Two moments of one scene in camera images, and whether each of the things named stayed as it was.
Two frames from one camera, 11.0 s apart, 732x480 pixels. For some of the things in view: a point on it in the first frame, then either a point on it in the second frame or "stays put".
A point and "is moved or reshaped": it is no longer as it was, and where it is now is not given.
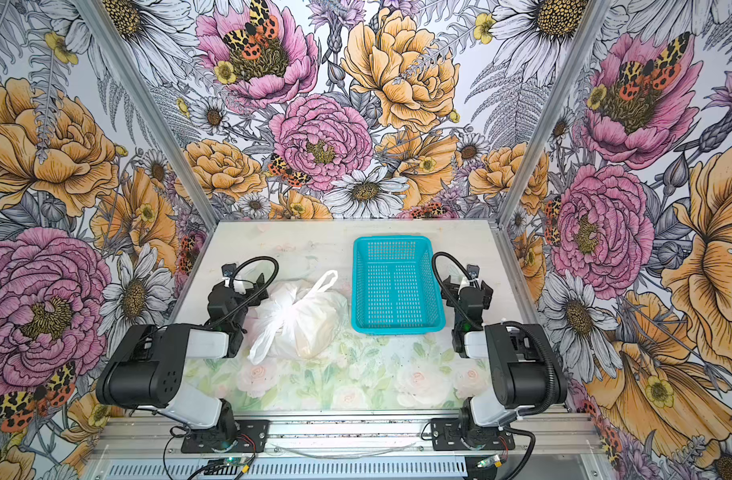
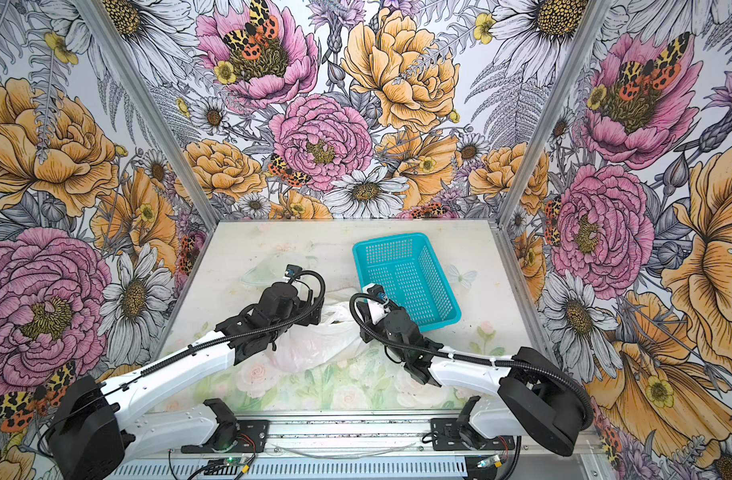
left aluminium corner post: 119,49 stays put
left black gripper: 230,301 -> 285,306
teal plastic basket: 395,289 stays put
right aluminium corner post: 592,18 stays put
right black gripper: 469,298 -> 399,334
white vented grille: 288,469 stays put
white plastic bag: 299,320 is moved or reshaped
